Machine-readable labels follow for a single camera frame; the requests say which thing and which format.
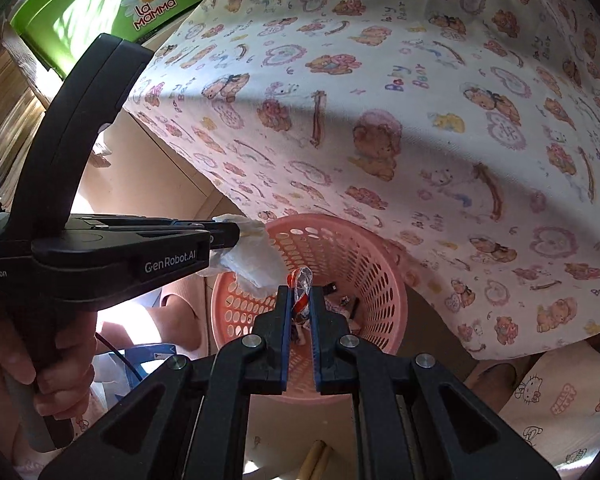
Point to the black strip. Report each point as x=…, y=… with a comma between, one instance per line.
x=332, y=288

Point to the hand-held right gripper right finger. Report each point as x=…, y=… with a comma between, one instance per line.
x=318, y=345

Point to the blue white plastic bag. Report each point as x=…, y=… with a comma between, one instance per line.
x=152, y=355

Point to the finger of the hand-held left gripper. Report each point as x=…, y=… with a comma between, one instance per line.
x=225, y=235

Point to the red white wrapper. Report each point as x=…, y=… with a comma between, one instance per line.
x=300, y=290

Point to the pink slipper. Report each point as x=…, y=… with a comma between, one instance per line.
x=180, y=305

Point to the printed pajama pants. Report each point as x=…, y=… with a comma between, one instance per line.
x=560, y=400

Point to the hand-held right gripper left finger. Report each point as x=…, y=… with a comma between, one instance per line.
x=281, y=345

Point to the wooden stick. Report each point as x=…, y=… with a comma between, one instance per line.
x=314, y=462

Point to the bear print tablecloth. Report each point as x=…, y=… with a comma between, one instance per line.
x=380, y=85

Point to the white tissue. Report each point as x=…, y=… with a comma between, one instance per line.
x=252, y=260

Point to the person's left hand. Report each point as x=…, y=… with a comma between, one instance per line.
x=65, y=390

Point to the pink plastic basket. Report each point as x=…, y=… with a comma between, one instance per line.
x=360, y=270

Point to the green plastic bucket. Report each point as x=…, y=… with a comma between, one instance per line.
x=80, y=10

